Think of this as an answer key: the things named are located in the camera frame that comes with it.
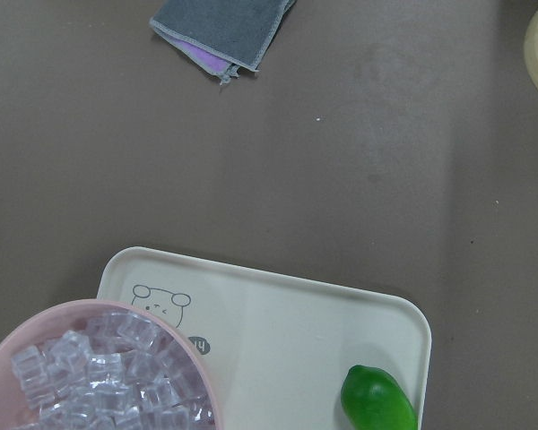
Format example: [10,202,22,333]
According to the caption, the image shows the clear ice cubes pile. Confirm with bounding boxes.
[11,311,216,429]

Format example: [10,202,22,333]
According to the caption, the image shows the pink bowl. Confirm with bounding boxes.
[0,299,226,429]

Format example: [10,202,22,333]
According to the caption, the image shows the cream plastic tray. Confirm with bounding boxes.
[98,247,431,429]

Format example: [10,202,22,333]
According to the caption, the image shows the grey folded cloth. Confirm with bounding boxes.
[149,0,294,84]

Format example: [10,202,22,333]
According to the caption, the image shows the green lime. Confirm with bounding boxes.
[340,365,419,429]

